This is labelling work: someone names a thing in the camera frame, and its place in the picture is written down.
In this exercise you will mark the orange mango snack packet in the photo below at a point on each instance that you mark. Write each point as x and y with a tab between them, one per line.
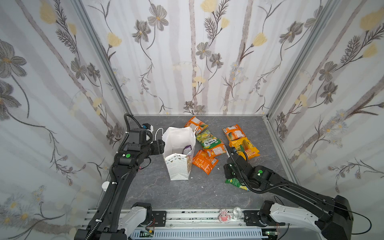
196	125

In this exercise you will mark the orange white snack packet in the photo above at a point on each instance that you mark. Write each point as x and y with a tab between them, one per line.
234	133

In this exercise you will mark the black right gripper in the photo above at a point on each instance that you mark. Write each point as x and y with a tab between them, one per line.
231	169

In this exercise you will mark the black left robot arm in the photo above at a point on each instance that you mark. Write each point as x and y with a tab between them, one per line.
137	145

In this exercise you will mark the purple Fox's berries packet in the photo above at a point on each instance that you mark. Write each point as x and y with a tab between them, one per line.
187	150

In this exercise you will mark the yellow mango snack bag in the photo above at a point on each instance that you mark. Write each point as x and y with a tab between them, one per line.
245	148

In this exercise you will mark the green yellow candy packet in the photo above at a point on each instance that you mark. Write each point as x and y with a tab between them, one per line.
204	136

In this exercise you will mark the white cartoon paper bag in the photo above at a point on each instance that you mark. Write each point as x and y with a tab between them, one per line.
178	165

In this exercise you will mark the green snack packet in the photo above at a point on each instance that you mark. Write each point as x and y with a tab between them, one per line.
235	182

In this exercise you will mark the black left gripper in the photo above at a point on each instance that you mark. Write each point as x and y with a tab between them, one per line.
159	147

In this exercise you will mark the white vented cable duct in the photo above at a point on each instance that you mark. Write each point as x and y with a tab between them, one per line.
199	234

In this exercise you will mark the green orange Fox's packet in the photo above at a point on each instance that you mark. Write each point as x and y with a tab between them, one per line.
213	147

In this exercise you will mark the orange chips packet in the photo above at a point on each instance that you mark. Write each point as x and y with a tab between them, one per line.
203	161

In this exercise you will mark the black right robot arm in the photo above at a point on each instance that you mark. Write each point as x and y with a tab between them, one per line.
333	218

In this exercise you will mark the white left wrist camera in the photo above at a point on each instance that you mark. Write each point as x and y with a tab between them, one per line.
148	127

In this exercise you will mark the clear glass ornament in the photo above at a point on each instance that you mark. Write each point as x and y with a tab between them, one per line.
237	213

